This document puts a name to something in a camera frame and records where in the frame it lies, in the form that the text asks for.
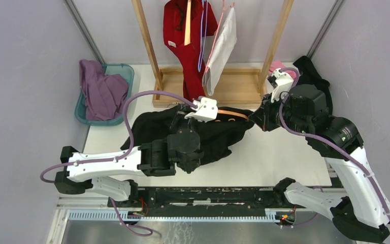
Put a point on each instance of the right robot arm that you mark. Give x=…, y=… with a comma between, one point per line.
x=363, y=214

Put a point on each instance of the wooden hanger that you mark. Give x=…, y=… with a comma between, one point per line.
x=187, y=34

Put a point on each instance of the pink garment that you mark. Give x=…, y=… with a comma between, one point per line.
x=277, y=64

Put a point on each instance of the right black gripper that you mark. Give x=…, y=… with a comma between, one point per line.
x=262, y=116

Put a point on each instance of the wooden clothes rack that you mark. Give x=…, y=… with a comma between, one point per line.
x=242, y=87

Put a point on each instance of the purple garment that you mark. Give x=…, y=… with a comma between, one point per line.
x=104, y=95

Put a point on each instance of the red skirt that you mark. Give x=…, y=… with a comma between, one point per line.
x=173, y=36

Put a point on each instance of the orange hanger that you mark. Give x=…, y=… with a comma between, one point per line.
x=232, y=114

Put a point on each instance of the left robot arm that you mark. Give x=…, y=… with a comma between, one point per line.
x=96, y=173

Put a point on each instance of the teal laundry basket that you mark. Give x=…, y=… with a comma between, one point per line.
x=127, y=73

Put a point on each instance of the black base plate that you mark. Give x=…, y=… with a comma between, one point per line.
x=205, y=201

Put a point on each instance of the aluminium frame rail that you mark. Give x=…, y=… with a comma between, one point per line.
x=95, y=207

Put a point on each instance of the black garment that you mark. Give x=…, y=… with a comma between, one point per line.
x=309, y=75
x=216, y=136

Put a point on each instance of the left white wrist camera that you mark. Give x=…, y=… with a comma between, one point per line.
x=206, y=110

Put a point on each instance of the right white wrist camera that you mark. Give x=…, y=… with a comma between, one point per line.
x=281, y=81

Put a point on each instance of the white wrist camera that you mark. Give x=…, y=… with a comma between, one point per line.
x=206, y=110
x=281, y=81

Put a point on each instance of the white garment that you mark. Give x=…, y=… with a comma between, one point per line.
x=223, y=49

